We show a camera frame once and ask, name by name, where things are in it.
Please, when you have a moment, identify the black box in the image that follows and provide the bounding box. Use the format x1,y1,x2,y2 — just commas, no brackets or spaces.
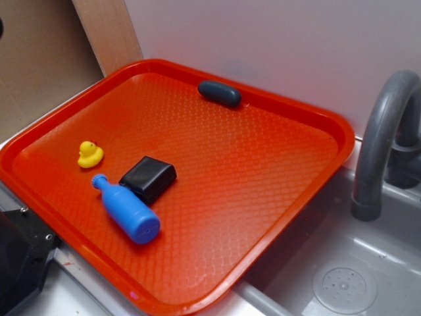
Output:
119,156,177,205

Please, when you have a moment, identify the orange plastic tray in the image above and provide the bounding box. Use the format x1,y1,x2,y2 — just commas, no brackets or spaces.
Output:
1,59,355,315

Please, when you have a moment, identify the dark grey oval soap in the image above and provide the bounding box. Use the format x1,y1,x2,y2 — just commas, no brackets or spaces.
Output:
197,80,242,107

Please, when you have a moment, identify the blue toy bottle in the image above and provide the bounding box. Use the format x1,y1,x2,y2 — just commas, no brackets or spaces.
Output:
91,174,161,245

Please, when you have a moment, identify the yellow rubber duck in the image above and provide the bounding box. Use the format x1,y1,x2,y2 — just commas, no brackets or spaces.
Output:
78,141,104,169

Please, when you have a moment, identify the grey toy sink basin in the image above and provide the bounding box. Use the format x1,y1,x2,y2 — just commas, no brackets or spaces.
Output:
230,166,421,316

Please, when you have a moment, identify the wooden board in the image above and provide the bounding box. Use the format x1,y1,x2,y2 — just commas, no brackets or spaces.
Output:
72,0,143,76

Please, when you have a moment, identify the grey toy faucet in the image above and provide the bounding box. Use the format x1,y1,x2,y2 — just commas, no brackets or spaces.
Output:
351,70,420,221

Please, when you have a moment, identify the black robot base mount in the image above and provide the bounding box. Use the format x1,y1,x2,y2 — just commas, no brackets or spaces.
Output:
1,207,59,315

